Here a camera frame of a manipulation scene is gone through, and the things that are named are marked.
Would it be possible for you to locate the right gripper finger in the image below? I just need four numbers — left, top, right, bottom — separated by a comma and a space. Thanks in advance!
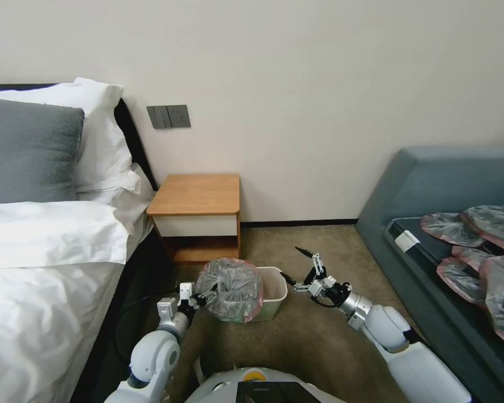
279, 271, 313, 293
295, 246, 326, 284

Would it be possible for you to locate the white plastic trash can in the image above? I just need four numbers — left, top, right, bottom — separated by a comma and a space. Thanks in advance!
218, 266, 288, 323

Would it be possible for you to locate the white nightstand drawer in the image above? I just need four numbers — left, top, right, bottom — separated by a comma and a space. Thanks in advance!
152, 213, 239, 238

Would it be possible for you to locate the black bed base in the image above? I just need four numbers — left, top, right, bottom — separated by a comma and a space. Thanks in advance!
70, 228, 181, 403

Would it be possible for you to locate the white cushion label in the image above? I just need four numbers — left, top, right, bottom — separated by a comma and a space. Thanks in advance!
394, 231, 419, 253

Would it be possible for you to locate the white robot front shell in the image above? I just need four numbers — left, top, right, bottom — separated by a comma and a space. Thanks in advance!
184, 367, 333, 403

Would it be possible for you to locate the wooden nightstand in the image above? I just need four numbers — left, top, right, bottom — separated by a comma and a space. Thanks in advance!
146, 174, 241, 264

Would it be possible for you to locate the teal sofa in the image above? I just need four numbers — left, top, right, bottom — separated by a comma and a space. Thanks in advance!
354, 145, 504, 403

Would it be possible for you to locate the white bed sheet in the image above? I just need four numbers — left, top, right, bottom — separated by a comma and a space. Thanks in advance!
74, 162, 155, 235

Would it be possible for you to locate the black bed headboard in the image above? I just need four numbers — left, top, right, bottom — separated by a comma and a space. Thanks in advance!
0, 83, 159, 190

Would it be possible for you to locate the white pillow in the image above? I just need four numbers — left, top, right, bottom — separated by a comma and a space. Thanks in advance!
0, 77, 134, 190

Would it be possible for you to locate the grey pillow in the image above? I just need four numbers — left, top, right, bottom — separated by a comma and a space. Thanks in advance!
0, 98, 86, 205

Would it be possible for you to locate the black wall baseboard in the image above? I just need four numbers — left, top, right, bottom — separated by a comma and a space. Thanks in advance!
240, 219, 358, 228

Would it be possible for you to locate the black looping arm cable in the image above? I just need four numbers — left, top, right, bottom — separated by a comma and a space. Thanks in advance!
113, 291, 182, 367

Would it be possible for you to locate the grey wall socket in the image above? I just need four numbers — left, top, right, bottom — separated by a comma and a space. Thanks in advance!
166, 104, 191, 127

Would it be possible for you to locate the grey wall switch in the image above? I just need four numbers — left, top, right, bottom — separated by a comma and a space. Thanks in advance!
146, 105, 169, 129

